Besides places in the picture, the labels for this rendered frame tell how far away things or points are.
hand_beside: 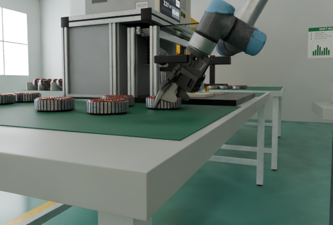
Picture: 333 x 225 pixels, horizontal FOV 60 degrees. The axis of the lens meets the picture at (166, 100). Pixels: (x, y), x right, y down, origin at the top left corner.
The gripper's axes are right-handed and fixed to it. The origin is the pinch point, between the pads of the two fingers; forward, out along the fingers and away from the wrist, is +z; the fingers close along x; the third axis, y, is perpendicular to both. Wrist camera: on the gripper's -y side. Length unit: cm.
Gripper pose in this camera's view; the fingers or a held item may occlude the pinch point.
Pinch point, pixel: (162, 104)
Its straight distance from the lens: 91.7
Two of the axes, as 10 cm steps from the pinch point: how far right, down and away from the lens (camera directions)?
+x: 4.1, -0.6, 9.1
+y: 7.9, 5.2, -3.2
